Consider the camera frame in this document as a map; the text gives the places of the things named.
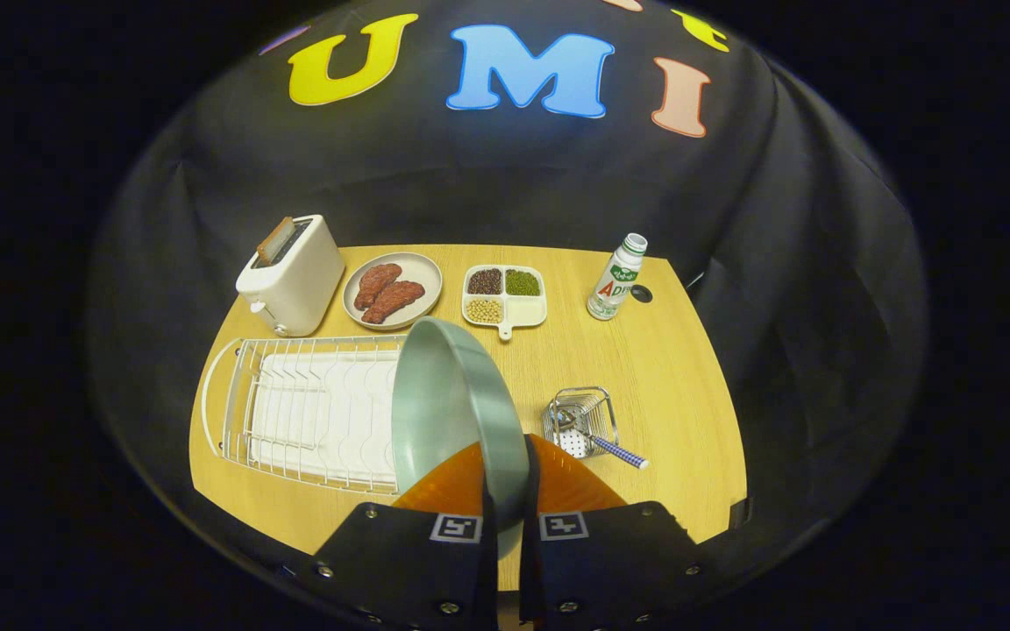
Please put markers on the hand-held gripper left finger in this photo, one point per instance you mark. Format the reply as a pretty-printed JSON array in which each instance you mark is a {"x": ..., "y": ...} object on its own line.
[{"x": 489, "y": 587}]

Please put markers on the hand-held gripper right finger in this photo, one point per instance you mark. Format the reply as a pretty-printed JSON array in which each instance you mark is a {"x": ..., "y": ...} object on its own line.
[{"x": 529, "y": 587}]

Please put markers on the pale green plate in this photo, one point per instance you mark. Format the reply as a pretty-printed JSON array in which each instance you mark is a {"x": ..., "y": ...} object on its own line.
[{"x": 435, "y": 412}]

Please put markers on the beige plate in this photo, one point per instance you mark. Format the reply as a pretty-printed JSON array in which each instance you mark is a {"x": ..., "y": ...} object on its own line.
[{"x": 422, "y": 272}]

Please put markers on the white drip tray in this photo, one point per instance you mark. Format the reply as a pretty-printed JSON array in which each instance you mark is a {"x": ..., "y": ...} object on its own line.
[{"x": 338, "y": 438}]

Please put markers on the white divided snack tray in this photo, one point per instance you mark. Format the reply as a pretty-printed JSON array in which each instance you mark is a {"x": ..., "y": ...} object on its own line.
[{"x": 522, "y": 311}]

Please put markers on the yellow soybeans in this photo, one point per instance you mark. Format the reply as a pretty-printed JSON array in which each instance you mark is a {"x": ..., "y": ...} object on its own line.
[{"x": 484, "y": 310}]

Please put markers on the red-brown meat piece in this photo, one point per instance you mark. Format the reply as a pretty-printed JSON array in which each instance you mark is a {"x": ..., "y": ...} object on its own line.
[
  {"x": 376, "y": 284},
  {"x": 395, "y": 300}
]

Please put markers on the green beans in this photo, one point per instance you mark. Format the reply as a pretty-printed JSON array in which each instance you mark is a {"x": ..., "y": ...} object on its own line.
[{"x": 522, "y": 282}]

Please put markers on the dark red beans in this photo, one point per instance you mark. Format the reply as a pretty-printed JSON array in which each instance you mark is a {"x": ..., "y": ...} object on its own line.
[{"x": 485, "y": 280}]

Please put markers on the white bottle green label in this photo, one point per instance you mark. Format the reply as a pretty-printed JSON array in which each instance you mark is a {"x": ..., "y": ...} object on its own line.
[{"x": 615, "y": 285}]

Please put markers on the white toaster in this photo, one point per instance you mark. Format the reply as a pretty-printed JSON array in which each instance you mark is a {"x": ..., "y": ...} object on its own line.
[{"x": 295, "y": 280}]

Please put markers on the brown toast slice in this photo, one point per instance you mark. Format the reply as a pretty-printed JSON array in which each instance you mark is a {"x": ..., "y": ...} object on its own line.
[{"x": 275, "y": 241}]

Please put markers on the black backdrop cloth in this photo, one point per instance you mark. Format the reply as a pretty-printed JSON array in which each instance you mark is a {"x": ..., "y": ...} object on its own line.
[{"x": 777, "y": 263}]

